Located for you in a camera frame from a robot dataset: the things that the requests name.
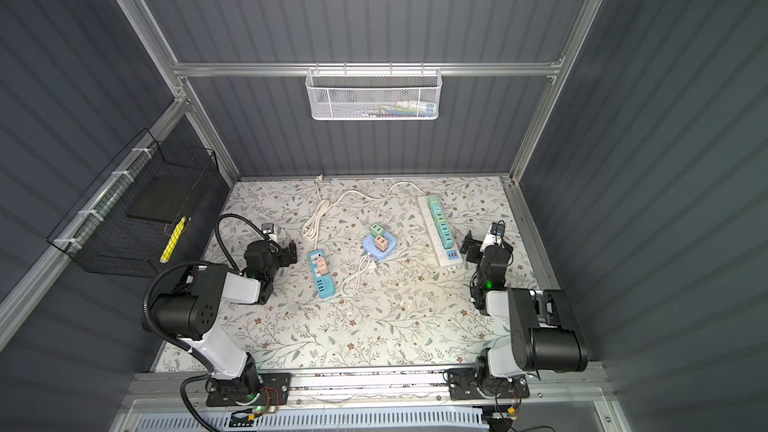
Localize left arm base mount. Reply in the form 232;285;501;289
205;373;292;407

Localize white vented cover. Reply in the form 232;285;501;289
134;407;490;432

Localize long white power strip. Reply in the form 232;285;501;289
417;195;463;270

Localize blue square power socket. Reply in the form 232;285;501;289
362;230;398;261

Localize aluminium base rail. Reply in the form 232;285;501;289
122;362;613;412

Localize brown plug adapter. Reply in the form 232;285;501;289
374;235;389;252
314;256;328;276

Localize pens in white basket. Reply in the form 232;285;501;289
353;101;438;118

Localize black wire basket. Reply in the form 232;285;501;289
47;129;221;277

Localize white wire basket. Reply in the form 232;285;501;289
305;68;443;121

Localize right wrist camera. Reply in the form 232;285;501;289
481;220;506;251

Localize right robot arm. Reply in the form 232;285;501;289
459;234;589;398

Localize blue socket white cable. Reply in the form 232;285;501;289
339;254;378;298

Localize white power strip cable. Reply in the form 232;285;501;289
299;173;428;251

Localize teal small power strip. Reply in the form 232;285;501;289
308;249;335;300

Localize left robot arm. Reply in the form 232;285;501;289
142;227;298;405

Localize yellow marker pen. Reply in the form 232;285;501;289
159;216;188;264

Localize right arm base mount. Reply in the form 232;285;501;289
442;367;530;401

